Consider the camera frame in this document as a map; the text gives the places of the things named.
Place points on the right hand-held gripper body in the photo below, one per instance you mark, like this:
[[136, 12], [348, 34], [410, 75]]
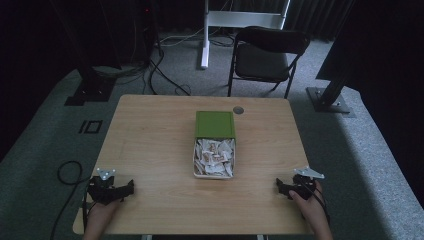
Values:
[[304, 186]]

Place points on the small round brown object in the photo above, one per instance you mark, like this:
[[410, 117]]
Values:
[[238, 110]]

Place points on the pile of white paper packets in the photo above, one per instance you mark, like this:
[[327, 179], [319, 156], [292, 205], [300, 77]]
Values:
[[214, 156]]

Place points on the dark curtain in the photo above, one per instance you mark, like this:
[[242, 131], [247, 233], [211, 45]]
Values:
[[316, 16]]

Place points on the white metal desk frame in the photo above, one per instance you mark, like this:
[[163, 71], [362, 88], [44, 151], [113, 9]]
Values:
[[206, 33]]

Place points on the dark computer tower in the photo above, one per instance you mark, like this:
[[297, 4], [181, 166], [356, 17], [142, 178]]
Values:
[[145, 30]]

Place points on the person's right hand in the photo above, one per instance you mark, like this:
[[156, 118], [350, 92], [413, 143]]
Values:
[[308, 206]]

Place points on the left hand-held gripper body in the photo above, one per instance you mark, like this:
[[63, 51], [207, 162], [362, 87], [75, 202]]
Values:
[[101, 191]]

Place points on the person's left hand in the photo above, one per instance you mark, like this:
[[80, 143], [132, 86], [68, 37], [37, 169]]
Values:
[[101, 213]]

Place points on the black folding chair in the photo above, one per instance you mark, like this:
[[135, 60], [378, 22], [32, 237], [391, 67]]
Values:
[[263, 61]]

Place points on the green box sleeve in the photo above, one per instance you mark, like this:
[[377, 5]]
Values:
[[215, 124]]

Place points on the white box tray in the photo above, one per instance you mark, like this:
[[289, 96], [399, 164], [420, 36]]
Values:
[[196, 175]]

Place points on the black metal stand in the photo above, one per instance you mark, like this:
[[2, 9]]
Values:
[[330, 96], [91, 88]]

